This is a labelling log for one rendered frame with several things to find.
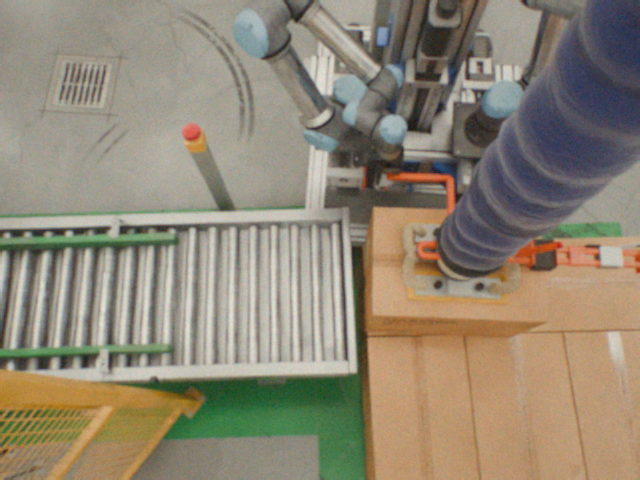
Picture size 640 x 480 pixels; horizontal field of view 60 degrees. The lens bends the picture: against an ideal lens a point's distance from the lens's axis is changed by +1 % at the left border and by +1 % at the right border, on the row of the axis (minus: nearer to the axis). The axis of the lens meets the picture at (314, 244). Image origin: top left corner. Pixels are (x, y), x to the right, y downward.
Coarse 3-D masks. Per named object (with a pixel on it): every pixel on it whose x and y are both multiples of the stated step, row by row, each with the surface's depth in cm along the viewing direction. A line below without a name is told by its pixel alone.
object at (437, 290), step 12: (420, 276) 191; (432, 276) 191; (444, 276) 191; (492, 276) 191; (504, 276) 191; (408, 288) 191; (432, 288) 190; (444, 288) 190; (480, 288) 187; (444, 300) 190; (456, 300) 189; (468, 300) 189; (480, 300) 189; (492, 300) 189; (504, 300) 189
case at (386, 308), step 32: (384, 224) 200; (384, 256) 196; (384, 288) 193; (544, 288) 192; (384, 320) 200; (416, 320) 196; (448, 320) 194; (480, 320) 191; (512, 320) 189; (544, 320) 189
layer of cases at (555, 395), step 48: (576, 240) 239; (624, 240) 238; (576, 288) 232; (624, 288) 232; (384, 336) 228; (432, 336) 227; (528, 336) 227; (576, 336) 227; (624, 336) 226; (384, 384) 222; (432, 384) 222; (480, 384) 222; (528, 384) 221; (576, 384) 221; (624, 384) 221; (384, 432) 217; (432, 432) 217; (480, 432) 216; (528, 432) 216; (576, 432) 216; (624, 432) 216
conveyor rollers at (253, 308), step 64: (0, 256) 240; (64, 256) 239; (128, 256) 239; (192, 256) 239; (256, 256) 238; (320, 256) 239; (0, 320) 233; (64, 320) 232; (128, 320) 232; (192, 320) 231; (256, 320) 230; (320, 320) 230
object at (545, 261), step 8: (536, 240) 181; (544, 240) 181; (552, 240) 181; (528, 256) 182; (536, 256) 180; (544, 256) 180; (552, 256) 180; (528, 264) 182; (536, 264) 179; (544, 264) 179; (552, 264) 179
